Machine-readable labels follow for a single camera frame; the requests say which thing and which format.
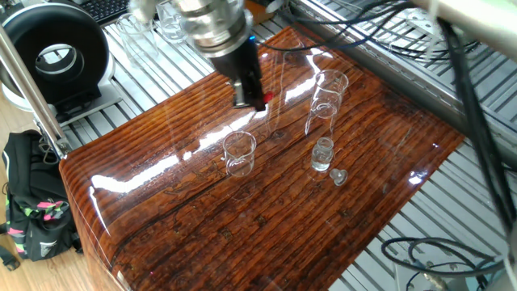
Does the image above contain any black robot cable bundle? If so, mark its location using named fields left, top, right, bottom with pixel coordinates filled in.
left=258, top=0, right=517, bottom=236

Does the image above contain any glossy wood-grain table mat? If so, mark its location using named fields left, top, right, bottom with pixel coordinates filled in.
left=58, top=23, right=465, bottom=291

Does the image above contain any black ring-shaped fan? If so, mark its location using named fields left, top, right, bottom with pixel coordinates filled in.
left=0, top=2, right=111, bottom=118

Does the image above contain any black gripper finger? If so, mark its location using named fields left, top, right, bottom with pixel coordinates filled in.
left=242, top=70, right=268, bottom=112
left=232, top=79, right=247, bottom=109

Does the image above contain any clear glass bottle stopper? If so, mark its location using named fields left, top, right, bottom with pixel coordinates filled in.
left=328, top=167, right=349, bottom=188

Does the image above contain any black backpack with colourful print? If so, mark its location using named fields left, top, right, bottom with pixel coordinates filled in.
left=0, top=129, right=84, bottom=271

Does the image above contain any glass conical flask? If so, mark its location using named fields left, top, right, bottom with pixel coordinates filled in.
left=304, top=68, right=351, bottom=137
left=222, top=129, right=258, bottom=179

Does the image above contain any aluminium frame post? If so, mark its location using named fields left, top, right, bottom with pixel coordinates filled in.
left=0, top=23, right=73, bottom=161

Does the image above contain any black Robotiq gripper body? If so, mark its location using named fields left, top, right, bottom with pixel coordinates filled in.
left=208, top=37, right=263, bottom=85

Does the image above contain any lower glass conical flask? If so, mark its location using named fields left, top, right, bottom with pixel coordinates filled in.
left=222, top=129, right=258, bottom=179

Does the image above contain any tall glass beaker with water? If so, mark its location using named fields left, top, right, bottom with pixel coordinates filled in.
left=154, top=0, right=190, bottom=45

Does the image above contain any upper glass conical flask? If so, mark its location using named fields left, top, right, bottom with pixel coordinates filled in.
left=304, top=68, right=351, bottom=137

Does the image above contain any black computer keyboard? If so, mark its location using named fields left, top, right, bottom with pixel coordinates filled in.
left=82, top=0, right=132, bottom=25

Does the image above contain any brown cardboard box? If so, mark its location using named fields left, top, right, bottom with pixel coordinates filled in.
left=243, top=0, right=276, bottom=26

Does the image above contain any white fan base plate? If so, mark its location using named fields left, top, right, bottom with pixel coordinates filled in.
left=2, top=52, right=124, bottom=129

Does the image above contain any tall empty glass beaker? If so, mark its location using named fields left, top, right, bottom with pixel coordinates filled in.
left=116, top=11, right=160, bottom=69

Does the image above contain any black cable with silver plug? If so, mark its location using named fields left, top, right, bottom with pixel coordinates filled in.
left=380, top=236, right=506, bottom=291

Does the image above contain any small glass bottle with liquid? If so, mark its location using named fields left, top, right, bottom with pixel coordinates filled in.
left=310, top=136, right=336, bottom=173

